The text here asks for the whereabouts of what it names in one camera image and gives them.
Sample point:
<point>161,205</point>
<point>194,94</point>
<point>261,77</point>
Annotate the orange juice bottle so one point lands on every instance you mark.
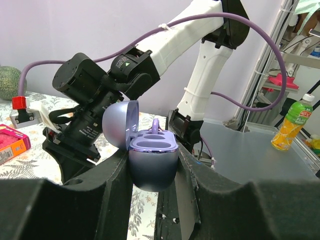
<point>296,117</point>

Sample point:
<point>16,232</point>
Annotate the orange pink sponge box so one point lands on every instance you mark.
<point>12,143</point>

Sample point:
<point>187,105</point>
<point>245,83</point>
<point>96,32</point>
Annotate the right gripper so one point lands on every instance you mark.
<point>75,153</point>

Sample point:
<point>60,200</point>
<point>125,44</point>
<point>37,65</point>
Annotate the green melon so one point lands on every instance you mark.
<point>9,82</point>

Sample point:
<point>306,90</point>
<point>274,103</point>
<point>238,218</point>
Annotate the purple earbud charging case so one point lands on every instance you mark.
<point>152,158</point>

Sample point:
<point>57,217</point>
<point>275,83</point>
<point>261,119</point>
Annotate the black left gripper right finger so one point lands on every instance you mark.
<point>201,204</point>

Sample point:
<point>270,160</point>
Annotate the aluminium frame post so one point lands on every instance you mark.
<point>280,21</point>

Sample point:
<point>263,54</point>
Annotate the person in green shirt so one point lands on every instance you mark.
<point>306,17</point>

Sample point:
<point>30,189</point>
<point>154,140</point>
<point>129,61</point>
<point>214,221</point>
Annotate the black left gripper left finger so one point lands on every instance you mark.
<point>93,206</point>

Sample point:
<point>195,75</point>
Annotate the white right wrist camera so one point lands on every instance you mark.
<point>25,113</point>

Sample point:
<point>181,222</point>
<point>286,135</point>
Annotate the purple clip earbud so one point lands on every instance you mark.
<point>155,128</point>

